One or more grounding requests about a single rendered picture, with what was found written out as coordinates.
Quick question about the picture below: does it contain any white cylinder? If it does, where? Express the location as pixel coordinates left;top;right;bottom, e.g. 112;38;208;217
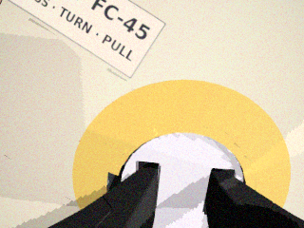
121;132;243;228

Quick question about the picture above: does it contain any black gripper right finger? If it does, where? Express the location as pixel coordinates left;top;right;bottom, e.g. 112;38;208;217
205;167;304;228

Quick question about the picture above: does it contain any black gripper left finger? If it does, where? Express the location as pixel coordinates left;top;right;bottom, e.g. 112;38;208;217
48;162;159;228

